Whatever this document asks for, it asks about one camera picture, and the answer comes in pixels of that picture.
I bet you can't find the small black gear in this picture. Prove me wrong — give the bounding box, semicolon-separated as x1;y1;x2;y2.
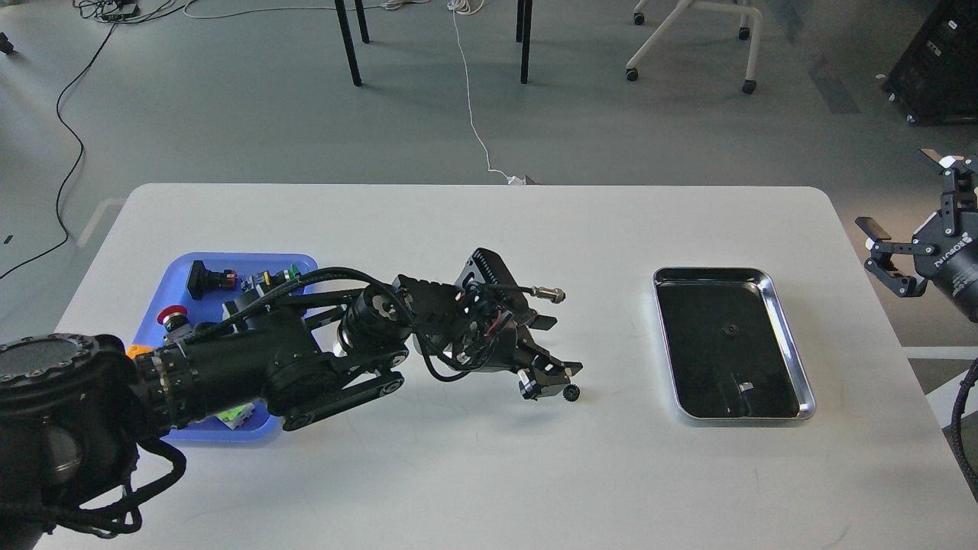
721;323;740;338
560;384;581;403

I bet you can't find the black table leg left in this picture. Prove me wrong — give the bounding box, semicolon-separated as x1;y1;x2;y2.
333;0;371;87

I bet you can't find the black floor cable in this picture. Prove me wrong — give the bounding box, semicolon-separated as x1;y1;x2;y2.
0;0;192;280

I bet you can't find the orange button enclosure box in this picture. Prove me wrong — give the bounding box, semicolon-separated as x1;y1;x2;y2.
126;344;155;360

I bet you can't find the black equipment case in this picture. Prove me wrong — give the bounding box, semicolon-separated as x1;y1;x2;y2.
882;1;977;125

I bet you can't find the blue plastic tray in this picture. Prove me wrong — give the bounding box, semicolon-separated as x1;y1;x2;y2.
132;251;319;445

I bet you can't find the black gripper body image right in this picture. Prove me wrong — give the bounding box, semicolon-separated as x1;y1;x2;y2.
914;210;977;323

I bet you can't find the white rolling chair base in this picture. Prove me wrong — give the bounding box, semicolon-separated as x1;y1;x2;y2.
623;1;767;98

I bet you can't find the black table leg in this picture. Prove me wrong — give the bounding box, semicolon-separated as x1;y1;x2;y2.
333;0;371;87
516;0;534;85

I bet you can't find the black table leg right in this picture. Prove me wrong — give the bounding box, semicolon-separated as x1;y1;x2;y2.
516;0;534;85

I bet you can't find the black square push button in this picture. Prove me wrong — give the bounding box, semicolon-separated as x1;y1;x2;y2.
186;260;238;300

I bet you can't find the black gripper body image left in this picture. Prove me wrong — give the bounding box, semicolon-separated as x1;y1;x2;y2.
393;247;566;373

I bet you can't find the white floor cable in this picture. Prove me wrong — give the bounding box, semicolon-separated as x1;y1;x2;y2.
446;0;528;187

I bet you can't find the red emergency stop button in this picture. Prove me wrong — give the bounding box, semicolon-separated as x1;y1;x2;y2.
157;304;193;345

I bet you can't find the silver metal tray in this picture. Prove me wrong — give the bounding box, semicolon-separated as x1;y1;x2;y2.
653;266;817;427

